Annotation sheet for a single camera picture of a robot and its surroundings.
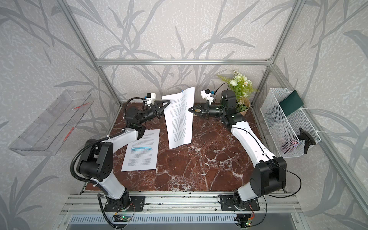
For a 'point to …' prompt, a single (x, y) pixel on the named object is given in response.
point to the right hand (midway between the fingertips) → (189, 111)
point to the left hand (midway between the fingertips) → (170, 107)
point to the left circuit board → (126, 218)
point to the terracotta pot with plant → (242, 87)
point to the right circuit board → (248, 223)
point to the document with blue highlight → (142, 154)
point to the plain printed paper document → (179, 118)
